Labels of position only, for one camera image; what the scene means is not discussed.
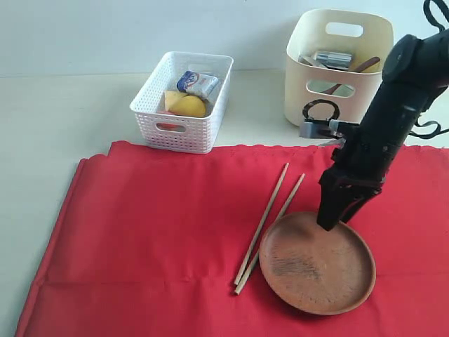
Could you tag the brown wooden spoon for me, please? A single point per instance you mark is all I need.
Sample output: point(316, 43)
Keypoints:
point(359, 69)

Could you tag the white blue milk carton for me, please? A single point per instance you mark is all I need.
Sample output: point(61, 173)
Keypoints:
point(198, 84)

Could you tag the brown wooden plate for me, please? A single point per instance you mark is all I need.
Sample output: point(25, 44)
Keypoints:
point(316, 271)

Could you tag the white woven plastic basket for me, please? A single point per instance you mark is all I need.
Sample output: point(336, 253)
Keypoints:
point(200, 133)

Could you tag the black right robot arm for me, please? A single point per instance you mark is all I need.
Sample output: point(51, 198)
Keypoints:
point(415, 73)

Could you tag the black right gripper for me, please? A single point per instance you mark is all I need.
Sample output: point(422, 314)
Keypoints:
point(364, 159)

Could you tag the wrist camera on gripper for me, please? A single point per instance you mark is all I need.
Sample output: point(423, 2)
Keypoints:
point(322, 129)

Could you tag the red sausage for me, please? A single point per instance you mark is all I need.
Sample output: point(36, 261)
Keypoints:
point(169, 127)

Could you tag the stainless steel cup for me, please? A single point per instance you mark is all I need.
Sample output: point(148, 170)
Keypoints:
point(334, 60)

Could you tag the yellow cheese wedge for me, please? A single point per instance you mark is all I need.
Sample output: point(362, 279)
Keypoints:
point(171, 97)

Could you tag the cream plastic bin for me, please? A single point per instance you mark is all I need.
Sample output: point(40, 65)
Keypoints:
point(361, 34)

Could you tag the silver table knife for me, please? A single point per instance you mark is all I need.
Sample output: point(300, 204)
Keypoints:
point(307, 60)

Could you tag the red table cloth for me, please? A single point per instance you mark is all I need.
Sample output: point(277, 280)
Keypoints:
point(147, 243)

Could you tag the yellow lemon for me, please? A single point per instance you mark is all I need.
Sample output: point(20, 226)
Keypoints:
point(189, 106)

